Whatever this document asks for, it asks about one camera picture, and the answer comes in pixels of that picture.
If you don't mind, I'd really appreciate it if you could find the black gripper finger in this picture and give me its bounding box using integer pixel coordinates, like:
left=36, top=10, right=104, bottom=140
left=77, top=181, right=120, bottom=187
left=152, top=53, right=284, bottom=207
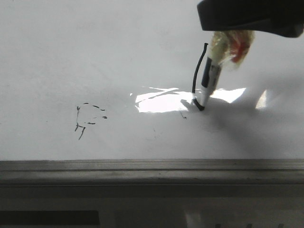
left=197, top=0, right=304, bottom=38

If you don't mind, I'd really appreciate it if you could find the black and white whiteboard marker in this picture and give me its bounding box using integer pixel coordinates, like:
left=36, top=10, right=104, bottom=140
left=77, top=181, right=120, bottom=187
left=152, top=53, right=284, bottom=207
left=196, top=30, right=255, bottom=111

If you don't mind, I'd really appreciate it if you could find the white whiteboard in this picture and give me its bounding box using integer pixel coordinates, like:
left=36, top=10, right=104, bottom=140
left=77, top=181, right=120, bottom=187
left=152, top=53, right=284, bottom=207
left=0, top=0, right=304, bottom=186

